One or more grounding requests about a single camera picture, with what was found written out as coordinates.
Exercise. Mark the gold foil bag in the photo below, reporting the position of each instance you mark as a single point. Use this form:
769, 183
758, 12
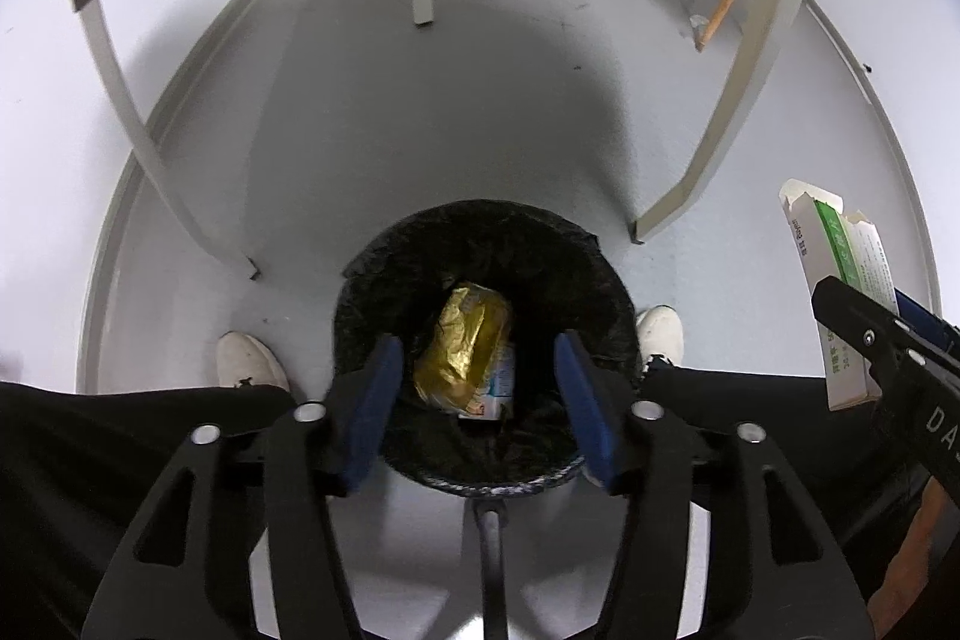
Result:
457, 340

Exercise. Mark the person's right hand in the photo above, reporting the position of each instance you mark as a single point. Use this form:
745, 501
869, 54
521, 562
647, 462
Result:
915, 557

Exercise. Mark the white green medicine box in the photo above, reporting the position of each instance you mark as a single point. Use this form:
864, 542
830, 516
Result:
825, 250

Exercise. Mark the black trash bin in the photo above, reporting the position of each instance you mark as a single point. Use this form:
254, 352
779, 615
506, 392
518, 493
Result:
525, 265

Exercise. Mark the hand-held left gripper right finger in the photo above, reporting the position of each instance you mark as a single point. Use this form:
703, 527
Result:
589, 407

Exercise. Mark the blue white milk carton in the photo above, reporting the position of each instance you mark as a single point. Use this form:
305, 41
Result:
501, 385

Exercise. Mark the white shoe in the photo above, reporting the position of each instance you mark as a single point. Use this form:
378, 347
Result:
247, 359
661, 332

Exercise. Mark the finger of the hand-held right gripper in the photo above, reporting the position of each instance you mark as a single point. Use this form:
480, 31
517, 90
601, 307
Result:
855, 317
913, 314

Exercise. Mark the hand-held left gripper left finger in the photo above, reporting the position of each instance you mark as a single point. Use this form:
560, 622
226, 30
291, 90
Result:
371, 400

